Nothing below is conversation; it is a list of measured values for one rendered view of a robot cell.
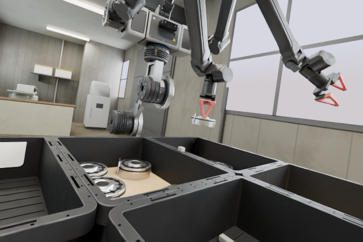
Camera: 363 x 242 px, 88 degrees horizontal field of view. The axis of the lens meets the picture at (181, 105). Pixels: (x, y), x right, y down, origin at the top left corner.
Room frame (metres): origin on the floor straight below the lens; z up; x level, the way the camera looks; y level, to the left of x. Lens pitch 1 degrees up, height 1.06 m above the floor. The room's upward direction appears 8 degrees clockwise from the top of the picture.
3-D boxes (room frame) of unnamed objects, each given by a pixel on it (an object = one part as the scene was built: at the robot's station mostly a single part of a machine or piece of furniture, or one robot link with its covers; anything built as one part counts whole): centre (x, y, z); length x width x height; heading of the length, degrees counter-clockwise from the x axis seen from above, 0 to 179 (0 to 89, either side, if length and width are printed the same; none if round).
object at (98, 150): (0.46, 0.10, 0.87); 0.40 x 0.30 x 0.11; 43
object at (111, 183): (0.42, 0.15, 0.86); 0.05 x 0.05 x 0.01
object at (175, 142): (0.67, -0.12, 0.87); 0.40 x 0.30 x 0.11; 43
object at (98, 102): (6.17, 2.73, 0.76); 0.74 x 0.63 x 1.52; 32
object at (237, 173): (0.67, -0.12, 0.92); 0.40 x 0.30 x 0.02; 43
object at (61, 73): (6.94, 4.51, 1.67); 0.54 x 0.45 x 0.30; 123
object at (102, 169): (0.50, 0.22, 0.86); 0.10 x 0.10 x 0.01
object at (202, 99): (0.79, -0.10, 1.08); 0.07 x 0.07 x 0.09; 86
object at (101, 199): (0.46, 0.10, 0.92); 0.40 x 0.30 x 0.02; 43
